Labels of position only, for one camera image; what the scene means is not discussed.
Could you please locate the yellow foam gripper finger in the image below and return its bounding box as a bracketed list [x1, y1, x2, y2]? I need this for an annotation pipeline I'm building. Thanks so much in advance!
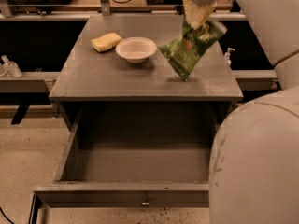
[182, 0, 217, 30]

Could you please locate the green jalapeno chip bag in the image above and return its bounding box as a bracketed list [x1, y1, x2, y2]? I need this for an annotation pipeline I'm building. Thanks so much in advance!
[159, 17, 227, 81]

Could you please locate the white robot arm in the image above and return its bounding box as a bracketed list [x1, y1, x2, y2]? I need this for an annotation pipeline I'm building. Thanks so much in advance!
[209, 0, 299, 224]

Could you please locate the grey cabinet counter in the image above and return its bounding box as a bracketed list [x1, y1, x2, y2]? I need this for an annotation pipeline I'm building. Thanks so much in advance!
[50, 13, 242, 127]

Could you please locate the open grey top drawer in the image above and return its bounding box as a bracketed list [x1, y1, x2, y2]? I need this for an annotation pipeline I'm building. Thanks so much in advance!
[34, 103, 218, 208]

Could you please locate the metal drawer knob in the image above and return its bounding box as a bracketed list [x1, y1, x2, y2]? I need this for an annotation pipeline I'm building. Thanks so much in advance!
[141, 196, 150, 207]

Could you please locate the white pump bottle right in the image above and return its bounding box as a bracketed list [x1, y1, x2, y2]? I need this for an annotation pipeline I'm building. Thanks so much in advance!
[224, 48, 235, 66]

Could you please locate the white bowl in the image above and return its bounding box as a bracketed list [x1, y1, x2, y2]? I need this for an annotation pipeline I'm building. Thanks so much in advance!
[115, 37, 157, 63]

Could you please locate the yellow sponge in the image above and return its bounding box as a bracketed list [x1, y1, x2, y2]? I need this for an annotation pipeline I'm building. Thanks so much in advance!
[91, 33, 122, 52]

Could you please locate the clear sanitizer bottle left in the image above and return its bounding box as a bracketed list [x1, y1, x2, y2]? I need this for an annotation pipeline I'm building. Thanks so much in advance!
[1, 55, 22, 78]

